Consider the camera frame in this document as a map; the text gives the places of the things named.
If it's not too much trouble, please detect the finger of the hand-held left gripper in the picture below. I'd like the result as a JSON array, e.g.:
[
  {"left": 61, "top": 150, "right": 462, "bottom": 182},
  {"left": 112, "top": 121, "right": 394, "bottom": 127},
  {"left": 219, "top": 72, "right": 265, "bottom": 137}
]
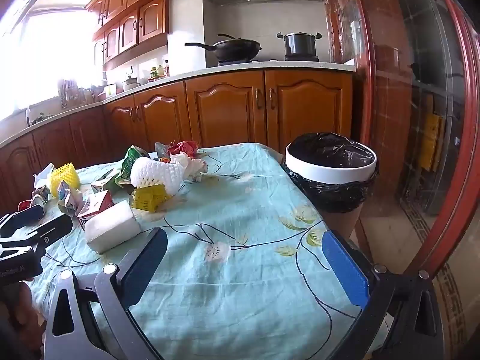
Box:
[
  {"left": 22, "top": 214, "right": 74, "bottom": 249},
  {"left": 0, "top": 210, "right": 45, "bottom": 233}
]

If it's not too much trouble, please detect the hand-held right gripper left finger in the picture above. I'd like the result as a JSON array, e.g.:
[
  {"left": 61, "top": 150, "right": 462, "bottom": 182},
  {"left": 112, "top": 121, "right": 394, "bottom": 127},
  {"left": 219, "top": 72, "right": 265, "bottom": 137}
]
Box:
[{"left": 45, "top": 228, "right": 169, "bottom": 360}]

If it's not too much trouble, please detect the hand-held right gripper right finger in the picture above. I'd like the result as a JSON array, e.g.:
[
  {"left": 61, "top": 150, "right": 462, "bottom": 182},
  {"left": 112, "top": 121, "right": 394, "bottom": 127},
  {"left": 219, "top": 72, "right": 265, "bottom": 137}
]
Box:
[{"left": 322, "top": 229, "right": 446, "bottom": 360}]

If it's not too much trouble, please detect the white round trash bin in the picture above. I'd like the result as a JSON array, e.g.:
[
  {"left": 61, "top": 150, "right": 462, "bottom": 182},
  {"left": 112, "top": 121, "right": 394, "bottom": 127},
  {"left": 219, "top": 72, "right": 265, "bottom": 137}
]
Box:
[{"left": 281, "top": 132, "right": 379, "bottom": 241}]

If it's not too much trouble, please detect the red snack packet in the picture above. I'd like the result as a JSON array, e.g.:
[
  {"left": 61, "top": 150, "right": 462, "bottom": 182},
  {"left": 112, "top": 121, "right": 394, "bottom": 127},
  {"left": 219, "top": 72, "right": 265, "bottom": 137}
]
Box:
[{"left": 167, "top": 140, "right": 199, "bottom": 158}]

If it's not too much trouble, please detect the black bin liner bag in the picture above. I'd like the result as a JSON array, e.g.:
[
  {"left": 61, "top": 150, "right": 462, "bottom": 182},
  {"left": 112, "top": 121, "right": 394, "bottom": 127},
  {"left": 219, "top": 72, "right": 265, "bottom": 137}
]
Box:
[{"left": 281, "top": 132, "right": 379, "bottom": 214}]

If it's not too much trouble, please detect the person's left hand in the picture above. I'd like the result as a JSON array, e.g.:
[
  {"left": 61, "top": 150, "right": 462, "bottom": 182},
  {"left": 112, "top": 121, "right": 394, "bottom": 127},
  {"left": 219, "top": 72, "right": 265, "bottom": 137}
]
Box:
[{"left": 0, "top": 279, "right": 46, "bottom": 360}]

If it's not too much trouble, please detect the crumpled printed wrapper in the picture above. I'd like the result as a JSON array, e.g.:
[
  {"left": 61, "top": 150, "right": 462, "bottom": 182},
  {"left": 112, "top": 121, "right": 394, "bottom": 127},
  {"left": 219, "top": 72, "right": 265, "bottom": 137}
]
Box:
[{"left": 56, "top": 180, "right": 85, "bottom": 216}]

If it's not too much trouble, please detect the white crumpled paper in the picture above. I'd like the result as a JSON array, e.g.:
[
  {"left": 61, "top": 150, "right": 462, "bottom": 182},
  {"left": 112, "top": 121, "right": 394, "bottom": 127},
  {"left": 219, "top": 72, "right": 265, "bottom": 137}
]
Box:
[{"left": 33, "top": 163, "right": 55, "bottom": 188}]

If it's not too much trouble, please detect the white foam block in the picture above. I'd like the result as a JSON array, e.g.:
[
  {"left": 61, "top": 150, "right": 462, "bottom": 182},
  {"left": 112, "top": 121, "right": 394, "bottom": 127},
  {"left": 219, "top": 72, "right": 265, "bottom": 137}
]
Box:
[{"left": 84, "top": 199, "right": 141, "bottom": 254}]

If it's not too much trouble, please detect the red and white carton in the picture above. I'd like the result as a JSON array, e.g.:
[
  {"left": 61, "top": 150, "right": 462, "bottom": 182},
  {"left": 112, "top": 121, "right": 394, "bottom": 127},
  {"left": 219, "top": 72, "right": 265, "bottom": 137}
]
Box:
[{"left": 77, "top": 189, "right": 115, "bottom": 229}]

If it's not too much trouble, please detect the yellow foam net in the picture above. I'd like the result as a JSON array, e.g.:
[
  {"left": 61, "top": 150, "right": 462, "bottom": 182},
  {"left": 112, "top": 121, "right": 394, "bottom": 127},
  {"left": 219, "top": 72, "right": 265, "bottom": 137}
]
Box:
[
  {"left": 50, "top": 162, "right": 80, "bottom": 197},
  {"left": 131, "top": 184, "right": 167, "bottom": 212}
]

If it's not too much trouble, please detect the small white green carton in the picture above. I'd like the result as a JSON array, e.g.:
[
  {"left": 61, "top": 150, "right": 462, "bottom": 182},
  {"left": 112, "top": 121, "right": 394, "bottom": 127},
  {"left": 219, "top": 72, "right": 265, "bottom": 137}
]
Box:
[{"left": 91, "top": 174, "right": 121, "bottom": 192}]

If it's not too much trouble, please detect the white foam fruit net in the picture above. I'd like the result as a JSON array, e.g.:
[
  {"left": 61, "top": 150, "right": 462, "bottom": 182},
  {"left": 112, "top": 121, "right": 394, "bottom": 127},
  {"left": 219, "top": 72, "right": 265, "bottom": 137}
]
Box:
[{"left": 130, "top": 156, "right": 184, "bottom": 196}]

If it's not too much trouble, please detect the teal floral tablecloth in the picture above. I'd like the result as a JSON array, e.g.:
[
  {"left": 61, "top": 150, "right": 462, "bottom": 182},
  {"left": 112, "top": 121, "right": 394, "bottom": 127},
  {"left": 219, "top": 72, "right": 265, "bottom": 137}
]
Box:
[{"left": 28, "top": 142, "right": 376, "bottom": 360}]

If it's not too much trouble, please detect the green snack packet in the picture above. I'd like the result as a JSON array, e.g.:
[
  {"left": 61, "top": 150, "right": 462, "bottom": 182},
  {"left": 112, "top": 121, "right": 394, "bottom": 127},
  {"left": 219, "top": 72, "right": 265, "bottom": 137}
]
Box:
[{"left": 114, "top": 145, "right": 151, "bottom": 188}]

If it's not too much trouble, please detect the white crumpled tissue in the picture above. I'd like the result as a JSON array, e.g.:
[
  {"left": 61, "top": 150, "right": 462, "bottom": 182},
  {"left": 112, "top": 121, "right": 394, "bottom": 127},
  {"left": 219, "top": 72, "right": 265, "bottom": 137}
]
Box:
[{"left": 176, "top": 154, "right": 209, "bottom": 182}]

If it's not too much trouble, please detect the utensil holder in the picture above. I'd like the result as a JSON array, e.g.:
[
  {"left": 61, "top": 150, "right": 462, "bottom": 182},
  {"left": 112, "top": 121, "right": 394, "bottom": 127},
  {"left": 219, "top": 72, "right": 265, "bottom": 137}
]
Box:
[{"left": 58, "top": 79, "right": 78, "bottom": 108}]

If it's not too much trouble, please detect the yellow wooden stool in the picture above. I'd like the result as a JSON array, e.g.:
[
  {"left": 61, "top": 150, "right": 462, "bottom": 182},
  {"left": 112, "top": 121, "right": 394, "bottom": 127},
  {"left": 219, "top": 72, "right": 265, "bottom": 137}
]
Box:
[{"left": 418, "top": 112, "right": 446, "bottom": 173}]

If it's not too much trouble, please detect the kitchen window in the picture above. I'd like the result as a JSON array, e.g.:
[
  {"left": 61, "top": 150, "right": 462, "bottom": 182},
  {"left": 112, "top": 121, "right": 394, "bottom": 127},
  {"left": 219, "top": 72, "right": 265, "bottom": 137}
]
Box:
[{"left": 0, "top": 5, "right": 99, "bottom": 121}]

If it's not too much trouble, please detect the wooden base cabinet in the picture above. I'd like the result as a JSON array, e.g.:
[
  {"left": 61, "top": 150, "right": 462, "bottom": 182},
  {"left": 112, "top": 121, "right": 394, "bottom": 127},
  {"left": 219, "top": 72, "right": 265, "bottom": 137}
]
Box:
[{"left": 0, "top": 69, "right": 354, "bottom": 211}]

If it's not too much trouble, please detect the red framed glass sliding door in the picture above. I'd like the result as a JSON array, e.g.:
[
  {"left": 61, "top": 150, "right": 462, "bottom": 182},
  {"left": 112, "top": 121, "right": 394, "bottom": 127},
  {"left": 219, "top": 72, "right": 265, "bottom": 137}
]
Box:
[{"left": 324, "top": 0, "right": 480, "bottom": 282}]

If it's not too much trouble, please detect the white speckled countertop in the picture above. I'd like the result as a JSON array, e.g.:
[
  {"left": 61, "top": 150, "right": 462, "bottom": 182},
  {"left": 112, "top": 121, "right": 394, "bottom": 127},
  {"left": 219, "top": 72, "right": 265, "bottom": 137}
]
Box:
[{"left": 0, "top": 60, "right": 357, "bottom": 147}]

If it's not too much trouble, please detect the black wok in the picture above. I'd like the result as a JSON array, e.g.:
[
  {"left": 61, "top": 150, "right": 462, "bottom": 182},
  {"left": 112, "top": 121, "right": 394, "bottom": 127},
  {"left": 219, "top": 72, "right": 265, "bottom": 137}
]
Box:
[{"left": 184, "top": 34, "right": 262, "bottom": 62}]

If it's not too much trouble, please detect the black cooking pot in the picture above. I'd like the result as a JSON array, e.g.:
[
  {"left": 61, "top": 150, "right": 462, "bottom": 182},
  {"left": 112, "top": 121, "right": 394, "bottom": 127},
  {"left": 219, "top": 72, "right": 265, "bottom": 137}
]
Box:
[{"left": 277, "top": 32, "right": 322, "bottom": 58}]

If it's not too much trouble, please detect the wooden wall cabinet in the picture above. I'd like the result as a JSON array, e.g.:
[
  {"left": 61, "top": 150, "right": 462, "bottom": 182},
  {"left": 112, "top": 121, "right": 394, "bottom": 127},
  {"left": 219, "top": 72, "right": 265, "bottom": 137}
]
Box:
[{"left": 84, "top": 0, "right": 194, "bottom": 70}]

